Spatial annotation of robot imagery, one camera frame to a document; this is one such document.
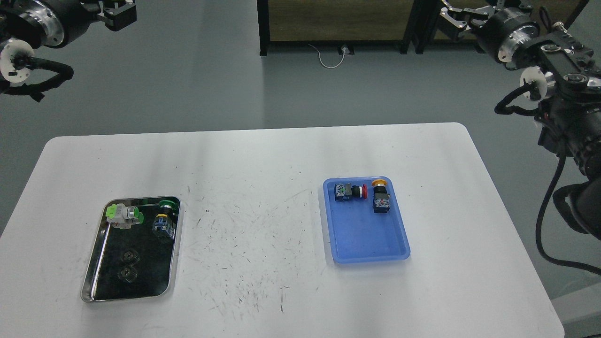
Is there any dark green push button switch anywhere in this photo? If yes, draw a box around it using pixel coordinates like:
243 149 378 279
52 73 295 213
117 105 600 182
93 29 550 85
152 200 179 240

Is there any wooden cabinet black frame left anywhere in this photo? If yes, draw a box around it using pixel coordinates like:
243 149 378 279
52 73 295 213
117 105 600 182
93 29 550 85
257 0 426 56

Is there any light green push button switch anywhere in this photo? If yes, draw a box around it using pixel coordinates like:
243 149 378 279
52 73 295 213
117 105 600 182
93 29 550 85
105 203 144 230

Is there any yellow push button switch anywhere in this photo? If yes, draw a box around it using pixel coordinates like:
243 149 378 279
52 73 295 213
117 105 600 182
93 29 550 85
371 179 391 214

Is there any blue plastic tray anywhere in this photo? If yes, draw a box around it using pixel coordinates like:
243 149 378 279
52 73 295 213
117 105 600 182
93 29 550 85
323 176 411 265

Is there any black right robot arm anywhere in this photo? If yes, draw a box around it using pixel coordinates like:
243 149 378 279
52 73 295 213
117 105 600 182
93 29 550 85
438 0 601 275

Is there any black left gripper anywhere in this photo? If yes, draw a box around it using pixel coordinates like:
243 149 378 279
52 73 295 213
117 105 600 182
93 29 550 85
19 0 137 49

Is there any black gear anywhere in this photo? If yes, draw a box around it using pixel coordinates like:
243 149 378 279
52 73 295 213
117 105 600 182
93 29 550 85
120 249 140 266
118 266 138 283

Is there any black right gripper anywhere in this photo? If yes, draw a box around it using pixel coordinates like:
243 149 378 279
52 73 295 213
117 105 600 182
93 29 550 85
440 0 540 63

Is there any silver metal tray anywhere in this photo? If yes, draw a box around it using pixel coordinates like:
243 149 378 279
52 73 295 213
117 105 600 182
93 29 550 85
81 196 183 302

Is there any white cable on floor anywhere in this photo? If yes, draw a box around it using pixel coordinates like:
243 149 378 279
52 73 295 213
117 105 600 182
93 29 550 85
308 44 352 69

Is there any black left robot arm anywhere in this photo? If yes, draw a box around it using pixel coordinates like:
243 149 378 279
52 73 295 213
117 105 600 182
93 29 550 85
0 0 137 102

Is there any red push button switch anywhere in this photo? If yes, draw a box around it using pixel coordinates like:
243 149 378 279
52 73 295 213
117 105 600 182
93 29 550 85
334 183 368 201

